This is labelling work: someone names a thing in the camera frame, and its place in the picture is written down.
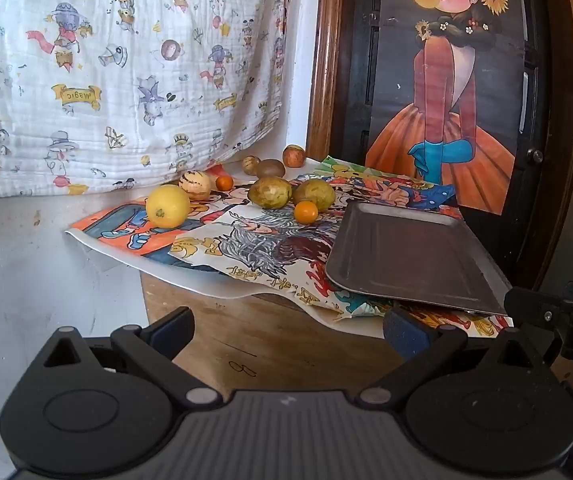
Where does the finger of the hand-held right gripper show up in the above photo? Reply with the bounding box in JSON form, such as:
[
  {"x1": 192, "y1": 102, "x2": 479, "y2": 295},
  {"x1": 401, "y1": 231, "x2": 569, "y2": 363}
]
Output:
[{"x1": 503, "y1": 287, "x2": 573, "y2": 332}]

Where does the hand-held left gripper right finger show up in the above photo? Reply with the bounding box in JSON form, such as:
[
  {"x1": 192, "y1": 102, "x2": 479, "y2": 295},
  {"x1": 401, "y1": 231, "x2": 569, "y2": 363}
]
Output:
[{"x1": 357, "y1": 308, "x2": 542, "y2": 407}]

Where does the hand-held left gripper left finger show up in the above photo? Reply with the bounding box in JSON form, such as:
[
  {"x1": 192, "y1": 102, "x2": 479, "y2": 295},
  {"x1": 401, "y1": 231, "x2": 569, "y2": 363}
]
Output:
[{"x1": 36, "y1": 306, "x2": 223, "y2": 409}]

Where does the grey metal tray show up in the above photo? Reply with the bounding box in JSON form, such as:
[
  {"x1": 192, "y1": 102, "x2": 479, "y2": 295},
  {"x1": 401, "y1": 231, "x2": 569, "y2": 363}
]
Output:
[{"x1": 325, "y1": 202, "x2": 514, "y2": 317}]

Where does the yellow lemon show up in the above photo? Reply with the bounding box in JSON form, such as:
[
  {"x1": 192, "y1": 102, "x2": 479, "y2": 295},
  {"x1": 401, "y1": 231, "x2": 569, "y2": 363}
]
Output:
[{"x1": 145, "y1": 184, "x2": 191, "y2": 229}]

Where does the striped pepino melon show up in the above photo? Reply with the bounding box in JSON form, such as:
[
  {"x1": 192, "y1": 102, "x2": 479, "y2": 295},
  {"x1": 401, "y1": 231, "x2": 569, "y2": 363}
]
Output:
[{"x1": 179, "y1": 170, "x2": 212, "y2": 200}]

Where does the green-brown passion fruit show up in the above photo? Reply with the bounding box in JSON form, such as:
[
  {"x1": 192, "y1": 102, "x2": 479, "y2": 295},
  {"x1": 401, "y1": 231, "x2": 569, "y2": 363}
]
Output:
[
  {"x1": 247, "y1": 177, "x2": 293, "y2": 209},
  {"x1": 293, "y1": 178, "x2": 336, "y2": 212}
]

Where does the grey panel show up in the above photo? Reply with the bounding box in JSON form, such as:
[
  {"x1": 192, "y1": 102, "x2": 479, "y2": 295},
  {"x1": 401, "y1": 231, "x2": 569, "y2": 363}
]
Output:
[{"x1": 536, "y1": 130, "x2": 573, "y2": 293}]

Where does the brown kiwi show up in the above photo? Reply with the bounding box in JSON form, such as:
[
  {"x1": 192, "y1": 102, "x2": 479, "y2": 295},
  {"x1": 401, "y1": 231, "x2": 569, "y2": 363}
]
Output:
[{"x1": 256, "y1": 159, "x2": 286, "y2": 180}]

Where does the red apple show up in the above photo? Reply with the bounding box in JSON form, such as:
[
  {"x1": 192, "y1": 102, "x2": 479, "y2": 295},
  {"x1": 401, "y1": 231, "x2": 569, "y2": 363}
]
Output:
[{"x1": 282, "y1": 144, "x2": 307, "y2": 168}]

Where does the printed blanket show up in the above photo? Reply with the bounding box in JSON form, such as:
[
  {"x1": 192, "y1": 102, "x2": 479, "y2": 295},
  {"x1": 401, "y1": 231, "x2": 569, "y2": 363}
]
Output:
[{"x1": 0, "y1": 0, "x2": 292, "y2": 201}]

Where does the dark door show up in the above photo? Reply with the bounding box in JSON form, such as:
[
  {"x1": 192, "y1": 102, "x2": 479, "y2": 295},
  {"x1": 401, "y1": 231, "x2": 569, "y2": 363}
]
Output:
[{"x1": 341, "y1": 0, "x2": 552, "y2": 286}]

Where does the wall poster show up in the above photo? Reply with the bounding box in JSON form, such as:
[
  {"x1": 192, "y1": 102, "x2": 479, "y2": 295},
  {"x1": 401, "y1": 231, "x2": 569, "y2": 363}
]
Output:
[{"x1": 365, "y1": 0, "x2": 526, "y2": 216}]

